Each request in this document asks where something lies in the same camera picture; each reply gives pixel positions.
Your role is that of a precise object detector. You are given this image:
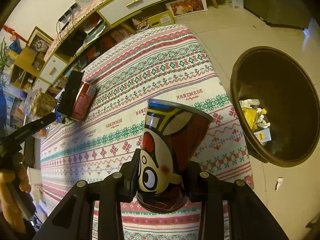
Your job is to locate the person's left hand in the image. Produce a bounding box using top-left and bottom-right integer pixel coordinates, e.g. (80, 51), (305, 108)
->
(1, 152), (31, 234)

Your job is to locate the clear jar of seeds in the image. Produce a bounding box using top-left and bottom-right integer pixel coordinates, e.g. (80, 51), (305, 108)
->
(30, 92), (57, 118)

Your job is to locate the glass jar with oranges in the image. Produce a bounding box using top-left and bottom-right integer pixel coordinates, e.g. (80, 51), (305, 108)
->
(33, 127), (50, 140)

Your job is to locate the white and yellow carton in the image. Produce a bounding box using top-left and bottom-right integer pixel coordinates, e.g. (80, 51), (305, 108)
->
(253, 128), (272, 145)

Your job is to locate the red can with label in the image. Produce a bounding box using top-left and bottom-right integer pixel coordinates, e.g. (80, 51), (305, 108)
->
(70, 81), (97, 121)

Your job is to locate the framed lion picture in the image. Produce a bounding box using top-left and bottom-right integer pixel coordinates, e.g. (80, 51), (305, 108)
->
(27, 26), (54, 54)

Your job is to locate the black compartment tray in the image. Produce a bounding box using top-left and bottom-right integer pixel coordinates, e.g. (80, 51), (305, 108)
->
(57, 70), (84, 117)

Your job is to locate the framed orange picture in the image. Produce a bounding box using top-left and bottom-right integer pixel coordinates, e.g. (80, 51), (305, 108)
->
(165, 0), (208, 17)

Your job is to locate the white paper scrap on floor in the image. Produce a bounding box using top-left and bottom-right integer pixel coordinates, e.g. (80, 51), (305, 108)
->
(275, 177), (284, 192)

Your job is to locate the white drawer TV cabinet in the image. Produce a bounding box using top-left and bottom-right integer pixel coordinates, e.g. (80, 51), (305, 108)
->
(32, 0), (214, 93)

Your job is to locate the red cartoon face can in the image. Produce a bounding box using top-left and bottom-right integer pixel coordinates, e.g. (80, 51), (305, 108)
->
(137, 99), (213, 213)

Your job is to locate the dark brown trash bin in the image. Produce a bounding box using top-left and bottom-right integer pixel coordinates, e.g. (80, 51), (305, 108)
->
(230, 46), (319, 167)

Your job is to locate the yellow snack wrapper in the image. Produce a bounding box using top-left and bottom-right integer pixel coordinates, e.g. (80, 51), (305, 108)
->
(242, 108), (267, 132)

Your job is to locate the patterned tablecloth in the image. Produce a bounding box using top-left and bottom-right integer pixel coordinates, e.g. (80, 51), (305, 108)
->
(39, 23), (254, 240)

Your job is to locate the white paper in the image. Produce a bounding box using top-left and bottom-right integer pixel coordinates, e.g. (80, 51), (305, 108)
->
(239, 99), (270, 132)

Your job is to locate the yellow cardboard box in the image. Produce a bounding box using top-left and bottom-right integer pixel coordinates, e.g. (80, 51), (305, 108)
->
(147, 10), (175, 28)

